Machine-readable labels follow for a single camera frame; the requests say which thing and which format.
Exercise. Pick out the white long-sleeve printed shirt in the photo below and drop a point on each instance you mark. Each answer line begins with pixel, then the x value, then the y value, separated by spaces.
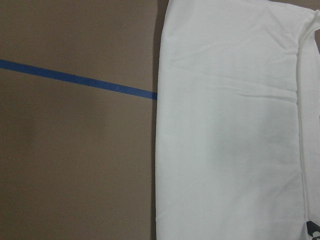
pixel 237 148

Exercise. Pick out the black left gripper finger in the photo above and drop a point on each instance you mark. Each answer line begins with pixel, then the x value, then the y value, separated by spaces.
pixel 313 225

